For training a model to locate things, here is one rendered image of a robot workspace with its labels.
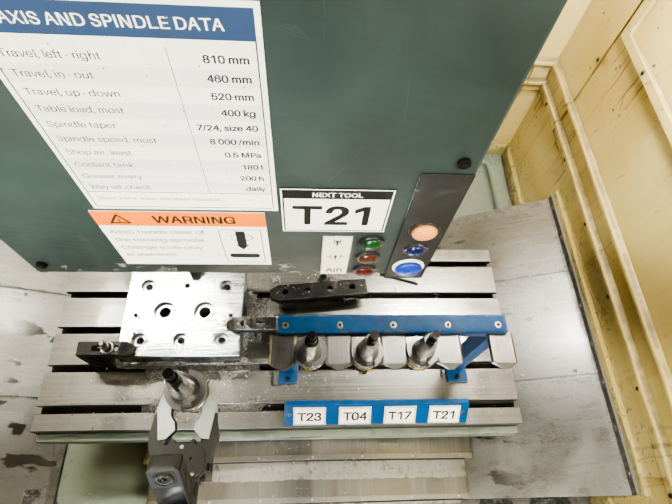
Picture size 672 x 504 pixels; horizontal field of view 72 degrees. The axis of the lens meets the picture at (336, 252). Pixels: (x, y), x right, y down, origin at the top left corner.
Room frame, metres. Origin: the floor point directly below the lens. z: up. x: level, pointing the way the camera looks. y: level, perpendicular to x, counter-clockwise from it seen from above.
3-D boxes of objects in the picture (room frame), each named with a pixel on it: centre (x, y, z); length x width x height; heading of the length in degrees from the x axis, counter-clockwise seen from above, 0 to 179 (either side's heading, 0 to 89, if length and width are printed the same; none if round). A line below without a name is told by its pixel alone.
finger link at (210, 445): (0.06, 0.16, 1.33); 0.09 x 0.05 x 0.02; 175
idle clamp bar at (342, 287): (0.49, 0.03, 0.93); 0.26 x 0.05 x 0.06; 103
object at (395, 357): (0.27, -0.14, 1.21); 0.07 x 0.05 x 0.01; 8
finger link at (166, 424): (0.10, 0.23, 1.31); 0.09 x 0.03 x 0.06; 21
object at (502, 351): (0.30, -0.36, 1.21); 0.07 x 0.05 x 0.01; 8
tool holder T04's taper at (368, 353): (0.27, -0.09, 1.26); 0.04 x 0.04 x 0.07
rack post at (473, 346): (0.36, -0.35, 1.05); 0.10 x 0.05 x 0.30; 8
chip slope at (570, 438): (0.49, -0.41, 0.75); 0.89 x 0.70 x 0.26; 8
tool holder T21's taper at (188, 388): (0.12, 0.20, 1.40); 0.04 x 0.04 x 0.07
